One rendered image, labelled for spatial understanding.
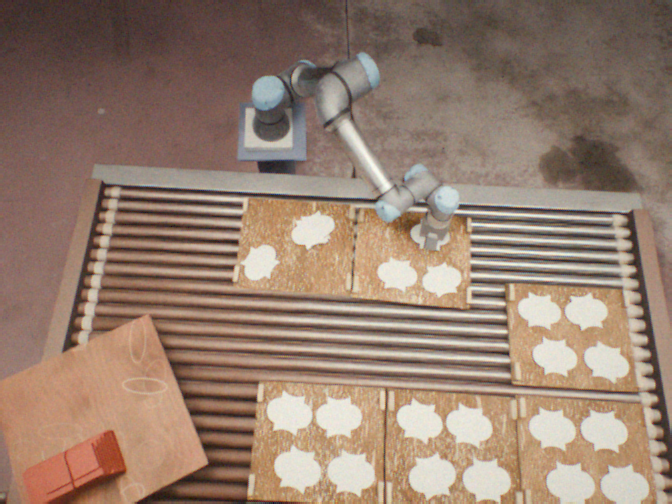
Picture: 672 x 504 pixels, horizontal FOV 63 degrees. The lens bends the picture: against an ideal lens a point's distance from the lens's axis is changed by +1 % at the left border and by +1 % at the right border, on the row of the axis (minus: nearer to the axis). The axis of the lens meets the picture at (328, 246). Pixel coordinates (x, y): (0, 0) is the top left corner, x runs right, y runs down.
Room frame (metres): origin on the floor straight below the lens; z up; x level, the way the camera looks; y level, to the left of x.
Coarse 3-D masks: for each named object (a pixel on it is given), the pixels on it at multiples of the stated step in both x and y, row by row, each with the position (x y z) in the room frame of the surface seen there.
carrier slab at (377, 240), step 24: (408, 216) 0.86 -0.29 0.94; (456, 216) 0.87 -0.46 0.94; (360, 240) 0.75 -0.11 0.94; (384, 240) 0.76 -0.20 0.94; (408, 240) 0.76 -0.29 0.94; (456, 240) 0.77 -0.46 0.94; (360, 264) 0.66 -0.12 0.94; (432, 264) 0.67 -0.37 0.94; (456, 264) 0.68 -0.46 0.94; (360, 288) 0.57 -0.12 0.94; (408, 288) 0.58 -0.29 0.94; (456, 288) 0.59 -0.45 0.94
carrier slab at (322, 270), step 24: (264, 216) 0.82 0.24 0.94; (288, 216) 0.83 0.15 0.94; (336, 216) 0.84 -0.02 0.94; (240, 240) 0.73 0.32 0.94; (264, 240) 0.73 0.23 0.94; (288, 240) 0.74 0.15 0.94; (336, 240) 0.75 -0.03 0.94; (240, 264) 0.63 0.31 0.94; (288, 264) 0.64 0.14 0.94; (312, 264) 0.65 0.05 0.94; (336, 264) 0.65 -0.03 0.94; (240, 288) 0.55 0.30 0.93; (264, 288) 0.55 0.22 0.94; (288, 288) 0.55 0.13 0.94; (312, 288) 0.56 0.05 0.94; (336, 288) 0.56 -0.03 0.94
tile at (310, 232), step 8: (312, 216) 0.82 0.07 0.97; (304, 224) 0.79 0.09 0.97; (312, 224) 0.79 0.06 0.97; (320, 224) 0.79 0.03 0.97; (296, 232) 0.76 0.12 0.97; (304, 232) 0.76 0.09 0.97; (312, 232) 0.76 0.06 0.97; (320, 232) 0.76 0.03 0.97; (328, 232) 0.76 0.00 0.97; (296, 240) 0.72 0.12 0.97; (304, 240) 0.73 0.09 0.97; (312, 240) 0.73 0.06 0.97; (320, 240) 0.73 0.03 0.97
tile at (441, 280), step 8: (432, 272) 0.64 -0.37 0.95; (440, 272) 0.64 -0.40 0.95; (448, 272) 0.64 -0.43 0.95; (456, 272) 0.64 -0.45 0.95; (424, 280) 0.61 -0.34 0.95; (432, 280) 0.61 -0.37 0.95; (440, 280) 0.61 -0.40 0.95; (448, 280) 0.61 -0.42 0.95; (456, 280) 0.61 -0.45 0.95; (432, 288) 0.58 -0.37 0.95; (440, 288) 0.58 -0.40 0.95; (448, 288) 0.58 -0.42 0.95; (440, 296) 0.55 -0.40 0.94
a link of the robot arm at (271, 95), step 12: (264, 84) 1.26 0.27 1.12; (276, 84) 1.26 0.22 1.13; (252, 96) 1.23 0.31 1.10; (264, 96) 1.21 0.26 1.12; (276, 96) 1.21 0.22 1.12; (288, 96) 1.25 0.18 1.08; (264, 108) 1.19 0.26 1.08; (276, 108) 1.20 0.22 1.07; (264, 120) 1.19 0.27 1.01; (276, 120) 1.19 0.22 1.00
